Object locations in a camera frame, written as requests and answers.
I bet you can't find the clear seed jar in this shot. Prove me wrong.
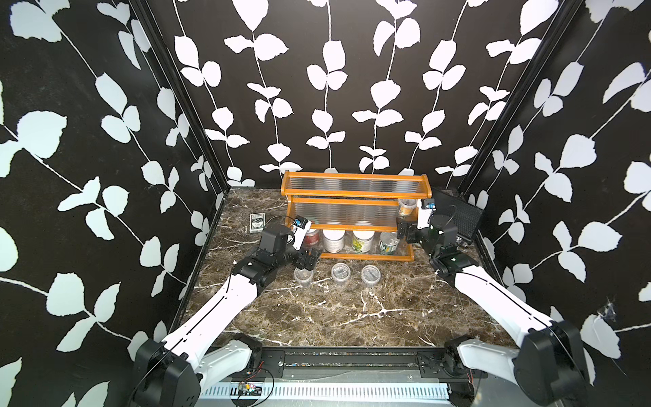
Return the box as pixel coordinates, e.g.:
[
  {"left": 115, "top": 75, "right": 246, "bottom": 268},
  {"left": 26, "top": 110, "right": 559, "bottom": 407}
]
[
  {"left": 293, "top": 268, "right": 314, "bottom": 288},
  {"left": 360, "top": 265, "right": 381, "bottom": 288},
  {"left": 331, "top": 263, "right": 351, "bottom": 285},
  {"left": 398, "top": 198, "right": 418, "bottom": 218}
]

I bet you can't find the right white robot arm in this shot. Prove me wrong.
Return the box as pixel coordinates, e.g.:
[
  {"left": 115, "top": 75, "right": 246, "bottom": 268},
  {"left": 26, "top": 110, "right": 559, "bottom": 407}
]
[{"left": 397, "top": 198, "right": 589, "bottom": 406}]

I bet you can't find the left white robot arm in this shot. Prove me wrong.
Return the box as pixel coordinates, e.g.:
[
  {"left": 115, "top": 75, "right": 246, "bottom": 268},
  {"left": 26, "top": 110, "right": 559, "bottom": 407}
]
[{"left": 127, "top": 216, "right": 321, "bottom": 406}]

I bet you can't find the red tomato seed jar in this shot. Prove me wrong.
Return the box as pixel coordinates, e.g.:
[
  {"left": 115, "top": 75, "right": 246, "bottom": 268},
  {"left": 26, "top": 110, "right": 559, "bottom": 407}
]
[{"left": 303, "top": 229, "right": 320, "bottom": 247}]

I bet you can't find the multicolour label seed jar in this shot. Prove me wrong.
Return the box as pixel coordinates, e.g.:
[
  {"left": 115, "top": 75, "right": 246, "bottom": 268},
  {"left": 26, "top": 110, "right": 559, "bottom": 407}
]
[{"left": 379, "top": 232, "right": 400, "bottom": 255}]

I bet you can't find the white label seed jar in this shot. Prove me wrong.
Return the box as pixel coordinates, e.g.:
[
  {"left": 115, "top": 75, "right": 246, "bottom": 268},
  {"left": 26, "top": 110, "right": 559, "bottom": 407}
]
[{"left": 322, "top": 228, "right": 346, "bottom": 254}]

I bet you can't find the green label seed jar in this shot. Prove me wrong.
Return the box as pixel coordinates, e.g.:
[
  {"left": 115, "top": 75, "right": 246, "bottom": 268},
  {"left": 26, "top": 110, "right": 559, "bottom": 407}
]
[{"left": 351, "top": 230, "right": 376, "bottom": 254}]

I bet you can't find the orange wooden glass shelf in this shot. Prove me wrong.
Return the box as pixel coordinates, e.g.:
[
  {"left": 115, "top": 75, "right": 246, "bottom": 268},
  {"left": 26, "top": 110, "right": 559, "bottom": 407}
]
[{"left": 281, "top": 171, "right": 432, "bottom": 262}]

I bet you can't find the black hard case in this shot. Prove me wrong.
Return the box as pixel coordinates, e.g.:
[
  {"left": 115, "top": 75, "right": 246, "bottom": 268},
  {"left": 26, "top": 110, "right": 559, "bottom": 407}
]
[{"left": 432, "top": 189, "right": 484, "bottom": 245}]

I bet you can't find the small green circuit board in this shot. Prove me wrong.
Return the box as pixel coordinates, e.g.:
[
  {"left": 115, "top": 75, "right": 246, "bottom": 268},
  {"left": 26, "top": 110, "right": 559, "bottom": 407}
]
[{"left": 237, "top": 383, "right": 263, "bottom": 398}]

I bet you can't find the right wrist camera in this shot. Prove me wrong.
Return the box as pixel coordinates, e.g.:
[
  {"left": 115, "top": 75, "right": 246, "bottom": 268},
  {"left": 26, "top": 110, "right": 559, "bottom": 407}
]
[{"left": 417, "top": 198, "right": 436, "bottom": 229}]

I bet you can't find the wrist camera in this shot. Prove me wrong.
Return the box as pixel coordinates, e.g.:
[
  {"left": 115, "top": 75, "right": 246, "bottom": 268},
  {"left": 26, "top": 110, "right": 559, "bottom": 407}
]
[
  {"left": 417, "top": 198, "right": 436, "bottom": 229},
  {"left": 293, "top": 215, "right": 312, "bottom": 250}
]

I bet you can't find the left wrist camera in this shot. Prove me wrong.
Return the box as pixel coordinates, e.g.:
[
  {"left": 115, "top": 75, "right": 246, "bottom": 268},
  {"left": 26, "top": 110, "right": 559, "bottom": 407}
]
[{"left": 293, "top": 215, "right": 312, "bottom": 250}]

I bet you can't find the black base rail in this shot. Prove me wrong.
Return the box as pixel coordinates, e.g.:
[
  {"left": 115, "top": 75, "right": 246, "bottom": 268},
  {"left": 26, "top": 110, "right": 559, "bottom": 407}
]
[{"left": 245, "top": 347, "right": 488, "bottom": 382}]

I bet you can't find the white slotted cable duct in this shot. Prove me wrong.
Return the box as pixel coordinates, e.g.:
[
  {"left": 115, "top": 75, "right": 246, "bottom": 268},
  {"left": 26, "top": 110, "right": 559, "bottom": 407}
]
[{"left": 199, "top": 382, "right": 450, "bottom": 403}]

